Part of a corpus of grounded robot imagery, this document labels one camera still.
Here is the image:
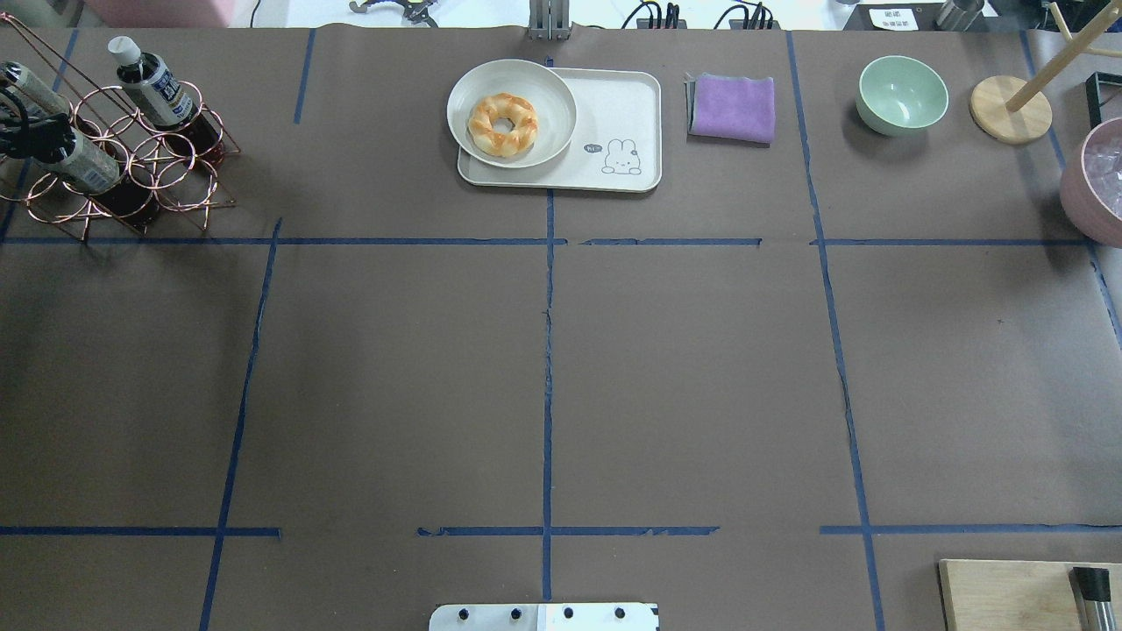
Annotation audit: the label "mint green bowl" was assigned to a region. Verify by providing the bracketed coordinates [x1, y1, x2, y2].
[855, 55, 949, 137]

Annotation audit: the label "beige rabbit tray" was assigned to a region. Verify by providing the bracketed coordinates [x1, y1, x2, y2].
[457, 67, 662, 195]

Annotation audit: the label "copper wire bottle rack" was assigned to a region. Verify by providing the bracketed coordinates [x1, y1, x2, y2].
[3, 12, 241, 243]

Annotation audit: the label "glazed twisted donut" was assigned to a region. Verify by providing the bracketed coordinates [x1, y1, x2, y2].
[466, 92, 539, 159]

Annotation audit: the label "beige round plate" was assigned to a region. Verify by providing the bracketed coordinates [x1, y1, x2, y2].
[447, 60, 579, 168]

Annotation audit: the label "wooden stand with round base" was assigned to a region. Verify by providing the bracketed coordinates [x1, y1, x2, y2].
[969, 1, 1121, 146]

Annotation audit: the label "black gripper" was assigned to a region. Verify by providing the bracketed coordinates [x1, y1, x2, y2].
[3, 88, 73, 165]

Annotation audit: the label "aluminium frame post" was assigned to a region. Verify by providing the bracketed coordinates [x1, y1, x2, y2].
[528, 0, 572, 42]

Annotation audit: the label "wooden cutting board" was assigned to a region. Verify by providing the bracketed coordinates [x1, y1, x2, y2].
[938, 559, 1119, 630]

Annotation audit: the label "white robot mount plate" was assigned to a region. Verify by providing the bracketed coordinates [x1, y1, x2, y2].
[427, 602, 661, 630]

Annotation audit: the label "black and steel knife handle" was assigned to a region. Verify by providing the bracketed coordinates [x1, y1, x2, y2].
[1070, 566, 1119, 630]

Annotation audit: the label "pink bowl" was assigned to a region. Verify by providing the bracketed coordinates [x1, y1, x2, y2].
[1061, 118, 1121, 249]

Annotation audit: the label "purple folded cloth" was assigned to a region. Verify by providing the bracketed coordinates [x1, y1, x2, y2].
[686, 73, 778, 145]

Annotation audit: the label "clear plastic ice cubes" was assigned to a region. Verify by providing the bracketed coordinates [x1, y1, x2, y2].
[1083, 138, 1121, 218]

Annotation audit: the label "tea bottle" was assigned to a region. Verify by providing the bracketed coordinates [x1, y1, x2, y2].
[37, 127, 158, 230]
[1, 60, 71, 119]
[107, 36, 226, 167]

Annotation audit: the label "steel cup on black base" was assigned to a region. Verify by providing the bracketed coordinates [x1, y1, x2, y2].
[934, 0, 986, 33]

